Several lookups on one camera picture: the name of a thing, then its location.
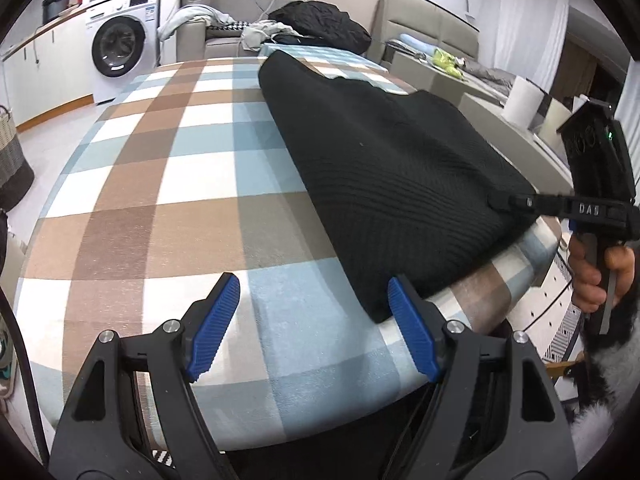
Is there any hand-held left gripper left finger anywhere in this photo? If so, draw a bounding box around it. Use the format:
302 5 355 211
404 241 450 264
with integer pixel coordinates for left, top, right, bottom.
47 272 242 480

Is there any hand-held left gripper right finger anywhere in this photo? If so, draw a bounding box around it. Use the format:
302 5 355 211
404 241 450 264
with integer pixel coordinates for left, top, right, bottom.
387 275 576 480

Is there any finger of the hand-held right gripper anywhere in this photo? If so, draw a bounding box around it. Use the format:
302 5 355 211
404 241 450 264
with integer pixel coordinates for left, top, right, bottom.
487 190 572 221

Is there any black knit garment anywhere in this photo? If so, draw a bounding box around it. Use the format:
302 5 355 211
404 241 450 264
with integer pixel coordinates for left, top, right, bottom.
257 51 541 325

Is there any person's right forearm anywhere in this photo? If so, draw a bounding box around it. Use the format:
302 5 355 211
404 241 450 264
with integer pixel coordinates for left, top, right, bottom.
570 295 640 456

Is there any heap of light clothes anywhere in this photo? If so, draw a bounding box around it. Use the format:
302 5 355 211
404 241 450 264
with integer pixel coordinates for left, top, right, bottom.
241 21 301 53

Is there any person's right hand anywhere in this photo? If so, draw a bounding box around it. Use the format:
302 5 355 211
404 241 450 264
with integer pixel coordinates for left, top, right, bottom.
567 235 640 313

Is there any grey side table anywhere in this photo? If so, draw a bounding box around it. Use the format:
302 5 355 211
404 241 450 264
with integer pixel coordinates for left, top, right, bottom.
457 91 576 201

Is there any white paper towel roll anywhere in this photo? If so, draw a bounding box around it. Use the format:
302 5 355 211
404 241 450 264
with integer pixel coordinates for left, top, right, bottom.
502 76 548 128

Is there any grey bedding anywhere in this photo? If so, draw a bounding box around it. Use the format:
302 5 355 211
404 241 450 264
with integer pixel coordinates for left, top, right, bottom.
460 57 521 96

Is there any brown blue checked blanket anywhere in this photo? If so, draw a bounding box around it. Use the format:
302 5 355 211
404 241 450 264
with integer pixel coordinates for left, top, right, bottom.
12 45 563 453

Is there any white curtain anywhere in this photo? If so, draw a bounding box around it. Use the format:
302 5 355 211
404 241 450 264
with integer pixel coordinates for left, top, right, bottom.
480 0 571 91

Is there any yellow-green cloth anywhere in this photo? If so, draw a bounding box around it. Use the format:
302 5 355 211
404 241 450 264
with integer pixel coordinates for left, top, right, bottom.
431 49 466 78

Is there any light blue pillow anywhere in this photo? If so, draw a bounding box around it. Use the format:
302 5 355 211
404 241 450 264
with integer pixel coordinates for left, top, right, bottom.
400 33 436 56

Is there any beige bed headboard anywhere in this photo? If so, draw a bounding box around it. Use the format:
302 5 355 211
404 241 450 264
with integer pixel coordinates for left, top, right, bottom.
382 0 481 68

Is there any woven laundry basket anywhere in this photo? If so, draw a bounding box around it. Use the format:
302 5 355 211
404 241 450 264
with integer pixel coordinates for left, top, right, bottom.
0 105 36 211

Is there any black puffy jacket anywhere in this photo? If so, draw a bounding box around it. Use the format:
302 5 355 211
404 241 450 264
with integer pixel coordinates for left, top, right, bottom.
267 0 373 56

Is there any white washing machine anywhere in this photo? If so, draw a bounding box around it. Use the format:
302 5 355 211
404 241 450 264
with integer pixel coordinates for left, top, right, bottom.
84 0 163 106

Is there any grey sofa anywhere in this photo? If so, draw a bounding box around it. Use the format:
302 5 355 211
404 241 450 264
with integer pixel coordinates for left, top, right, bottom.
175 0 281 63

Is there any houndstooth cushion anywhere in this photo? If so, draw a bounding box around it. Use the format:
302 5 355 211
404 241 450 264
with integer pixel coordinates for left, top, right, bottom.
207 16 251 31

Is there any wooden countertop cabinet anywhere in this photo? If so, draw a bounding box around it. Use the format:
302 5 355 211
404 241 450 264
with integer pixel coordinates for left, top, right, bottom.
0 4 96 133

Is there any white blue cloth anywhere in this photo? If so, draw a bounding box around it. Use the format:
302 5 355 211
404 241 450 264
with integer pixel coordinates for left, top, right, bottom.
157 4 236 41

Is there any black pot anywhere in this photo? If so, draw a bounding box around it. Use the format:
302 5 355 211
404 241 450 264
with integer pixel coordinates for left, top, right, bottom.
41 0 71 24

